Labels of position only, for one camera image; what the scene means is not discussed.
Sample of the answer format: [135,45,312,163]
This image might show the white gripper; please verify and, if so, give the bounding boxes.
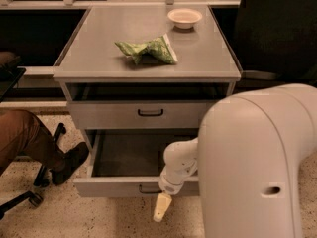
[153,168,188,222]

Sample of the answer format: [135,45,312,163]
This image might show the grey drawer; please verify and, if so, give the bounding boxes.
[67,101,214,129]
[74,129,198,197]

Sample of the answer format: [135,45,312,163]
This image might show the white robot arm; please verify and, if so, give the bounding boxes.
[154,84,317,238]

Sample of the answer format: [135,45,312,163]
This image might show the grey drawer cabinet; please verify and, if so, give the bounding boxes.
[53,4,243,183]

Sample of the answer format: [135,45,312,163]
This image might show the dark shoe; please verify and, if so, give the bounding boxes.
[51,142,89,185]

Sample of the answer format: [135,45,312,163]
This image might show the green chip bag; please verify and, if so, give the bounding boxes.
[115,34,178,64]

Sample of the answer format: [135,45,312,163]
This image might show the person leg brown trousers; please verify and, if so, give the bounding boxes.
[0,110,65,175]

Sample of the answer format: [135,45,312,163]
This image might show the white bowl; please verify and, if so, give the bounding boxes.
[167,8,202,30]

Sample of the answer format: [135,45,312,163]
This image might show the black office chair left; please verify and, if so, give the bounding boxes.
[0,52,67,220]

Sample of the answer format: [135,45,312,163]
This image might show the black office chair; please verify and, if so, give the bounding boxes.
[0,52,67,220]
[233,0,317,85]

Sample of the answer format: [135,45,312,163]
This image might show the black office chair right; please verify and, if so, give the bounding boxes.
[233,0,317,85]

